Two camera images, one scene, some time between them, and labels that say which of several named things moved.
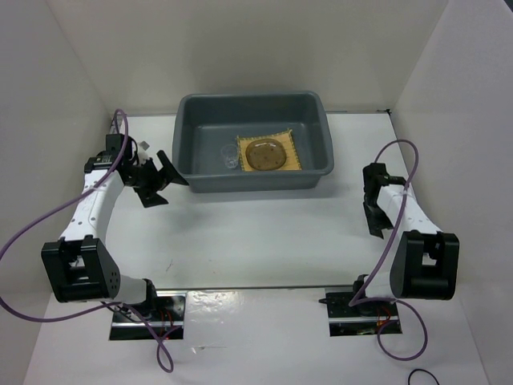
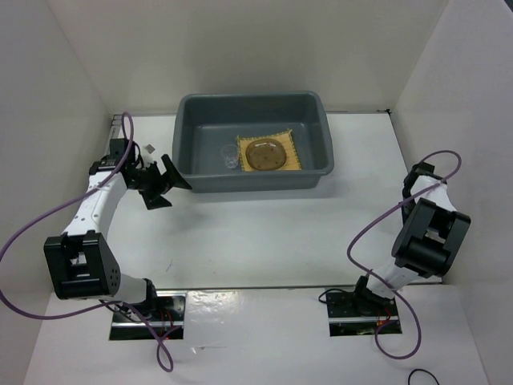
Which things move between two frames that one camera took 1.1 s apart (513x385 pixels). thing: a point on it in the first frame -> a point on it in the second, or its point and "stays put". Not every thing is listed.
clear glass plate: x=265 y=155 stays put
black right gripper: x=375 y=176 -> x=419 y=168
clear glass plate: x=265 y=154 stays put
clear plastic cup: x=231 y=156 stays put
